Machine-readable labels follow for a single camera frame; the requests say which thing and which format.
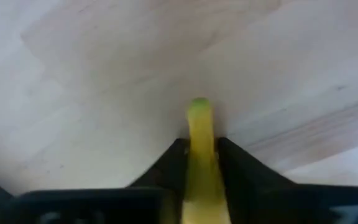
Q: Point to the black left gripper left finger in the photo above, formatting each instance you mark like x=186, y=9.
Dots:
x=166, y=174

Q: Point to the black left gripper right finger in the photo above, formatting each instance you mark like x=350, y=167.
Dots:
x=253, y=186

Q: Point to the yellow-green mango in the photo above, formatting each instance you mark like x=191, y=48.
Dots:
x=200, y=155

